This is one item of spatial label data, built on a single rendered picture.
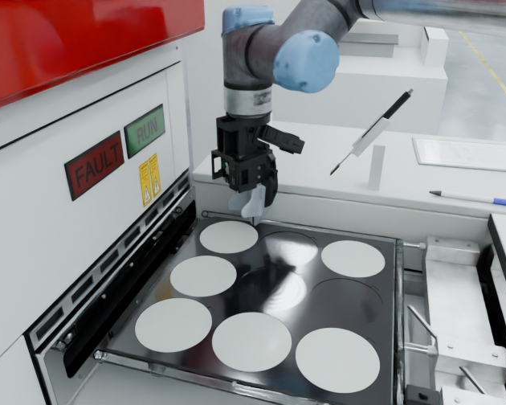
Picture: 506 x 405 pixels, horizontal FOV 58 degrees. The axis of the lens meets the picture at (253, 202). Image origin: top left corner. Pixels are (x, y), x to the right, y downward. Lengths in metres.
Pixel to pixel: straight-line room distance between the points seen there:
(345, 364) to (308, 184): 0.36
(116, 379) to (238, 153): 0.37
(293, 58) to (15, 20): 0.30
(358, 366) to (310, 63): 0.37
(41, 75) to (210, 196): 0.51
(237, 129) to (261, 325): 0.29
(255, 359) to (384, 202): 0.38
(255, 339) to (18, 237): 0.30
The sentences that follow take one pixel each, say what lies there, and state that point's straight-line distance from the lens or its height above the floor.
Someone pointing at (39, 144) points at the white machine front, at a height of 1.16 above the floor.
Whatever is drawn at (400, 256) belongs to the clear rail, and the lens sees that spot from 0.77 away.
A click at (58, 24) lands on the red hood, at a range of 0.47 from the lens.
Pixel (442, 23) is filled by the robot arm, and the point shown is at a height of 1.26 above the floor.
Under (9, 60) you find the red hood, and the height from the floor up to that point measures 1.26.
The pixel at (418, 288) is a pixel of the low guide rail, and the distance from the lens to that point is 0.83.
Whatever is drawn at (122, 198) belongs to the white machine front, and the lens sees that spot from 0.67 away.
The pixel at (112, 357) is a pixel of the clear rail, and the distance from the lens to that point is 0.61.
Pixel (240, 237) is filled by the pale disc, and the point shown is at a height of 0.90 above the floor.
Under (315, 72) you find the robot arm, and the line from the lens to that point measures 0.58.
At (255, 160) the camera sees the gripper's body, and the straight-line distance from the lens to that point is 0.72.
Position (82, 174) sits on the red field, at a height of 1.10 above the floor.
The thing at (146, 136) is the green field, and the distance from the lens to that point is 0.71.
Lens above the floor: 1.33
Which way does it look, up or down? 29 degrees down
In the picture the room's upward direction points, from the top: straight up
